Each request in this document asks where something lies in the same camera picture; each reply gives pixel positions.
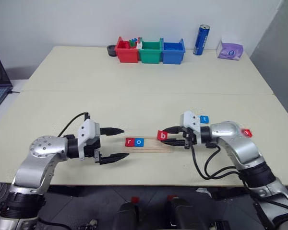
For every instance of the white and red toy piece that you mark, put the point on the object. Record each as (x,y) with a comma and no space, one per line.
(139,44)

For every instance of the blue letter o block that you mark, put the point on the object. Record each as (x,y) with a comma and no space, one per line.
(139,141)

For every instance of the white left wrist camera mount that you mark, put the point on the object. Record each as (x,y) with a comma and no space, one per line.
(87,130)

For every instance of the purple tissue pack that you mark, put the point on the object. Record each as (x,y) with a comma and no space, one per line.
(229,50)

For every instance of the wooden letter tray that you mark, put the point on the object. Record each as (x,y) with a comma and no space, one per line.
(153,146)

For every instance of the red letter o block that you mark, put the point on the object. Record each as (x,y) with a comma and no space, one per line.
(247,133)

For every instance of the red plastic bin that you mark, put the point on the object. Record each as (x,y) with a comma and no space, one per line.
(126,54)

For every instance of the blue letter t block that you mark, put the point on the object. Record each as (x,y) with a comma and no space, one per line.
(204,119)

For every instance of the red letter r block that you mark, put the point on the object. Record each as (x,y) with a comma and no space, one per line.
(129,141)

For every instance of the black round holder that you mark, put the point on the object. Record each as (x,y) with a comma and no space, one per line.
(111,50)

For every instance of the red letter b block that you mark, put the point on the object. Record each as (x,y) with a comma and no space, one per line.
(162,135)

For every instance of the dark rounded shape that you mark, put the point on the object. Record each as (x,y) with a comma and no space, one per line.
(184,214)
(126,216)

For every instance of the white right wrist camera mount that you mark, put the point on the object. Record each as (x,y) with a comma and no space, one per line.
(189,118)

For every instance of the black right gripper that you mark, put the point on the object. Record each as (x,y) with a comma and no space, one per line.
(190,141)

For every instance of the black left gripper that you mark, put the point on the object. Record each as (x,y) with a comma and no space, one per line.
(93,148)

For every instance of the green plastic bin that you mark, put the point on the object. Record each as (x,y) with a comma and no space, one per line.
(150,54)

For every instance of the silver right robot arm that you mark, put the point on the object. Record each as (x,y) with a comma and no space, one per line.
(240,146)

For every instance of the blue drink can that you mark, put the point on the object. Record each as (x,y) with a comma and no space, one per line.
(201,39)

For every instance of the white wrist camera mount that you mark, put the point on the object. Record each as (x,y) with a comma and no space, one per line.
(189,118)
(87,130)

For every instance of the blue plastic bin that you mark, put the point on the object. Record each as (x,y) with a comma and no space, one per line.
(172,54)

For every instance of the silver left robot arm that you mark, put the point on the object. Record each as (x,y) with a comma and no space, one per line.
(43,153)

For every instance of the green and blue toy pieces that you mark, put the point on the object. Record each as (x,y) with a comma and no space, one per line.
(133,42)

